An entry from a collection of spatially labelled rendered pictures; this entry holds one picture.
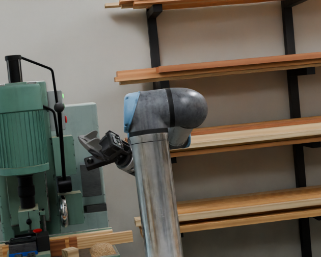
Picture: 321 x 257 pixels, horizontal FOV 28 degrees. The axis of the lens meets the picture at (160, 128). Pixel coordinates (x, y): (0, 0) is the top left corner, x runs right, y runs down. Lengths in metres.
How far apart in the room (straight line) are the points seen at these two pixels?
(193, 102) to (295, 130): 2.54
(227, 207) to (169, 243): 2.50
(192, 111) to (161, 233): 0.36
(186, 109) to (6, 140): 0.69
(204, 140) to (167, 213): 2.39
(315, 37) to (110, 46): 1.52
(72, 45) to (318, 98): 1.86
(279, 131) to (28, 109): 2.44
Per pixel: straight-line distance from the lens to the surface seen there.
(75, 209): 2.49
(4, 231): 2.53
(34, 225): 2.29
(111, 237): 2.36
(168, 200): 1.84
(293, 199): 4.44
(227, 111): 4.72
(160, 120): 1.84
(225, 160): 4.74
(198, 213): 4.25
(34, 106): 2.24
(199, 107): 1.89
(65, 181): 2.44
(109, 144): 2.21
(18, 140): 2.22
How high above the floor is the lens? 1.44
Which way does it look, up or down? 3 degrees down
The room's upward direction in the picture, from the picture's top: 5 degrees counter-clockwise
